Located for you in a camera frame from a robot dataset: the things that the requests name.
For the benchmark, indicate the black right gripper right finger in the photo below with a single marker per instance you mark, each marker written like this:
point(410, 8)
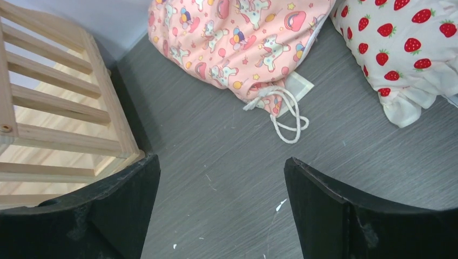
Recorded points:
point(336, 220)

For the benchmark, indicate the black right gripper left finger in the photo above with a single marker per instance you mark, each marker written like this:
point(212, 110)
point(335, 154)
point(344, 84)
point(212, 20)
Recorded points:
point(106, 219)

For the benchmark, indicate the wooden slatted pet bed frame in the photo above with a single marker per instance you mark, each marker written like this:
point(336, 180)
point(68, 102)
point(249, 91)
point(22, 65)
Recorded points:
point(62, 125)

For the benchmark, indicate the pink unicorn print cushion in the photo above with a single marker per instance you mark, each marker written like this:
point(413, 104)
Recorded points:
point(247, 47)

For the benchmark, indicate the white strawberry print pillow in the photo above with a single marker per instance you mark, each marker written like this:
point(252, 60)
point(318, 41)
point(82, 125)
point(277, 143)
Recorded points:
point(407, 51)

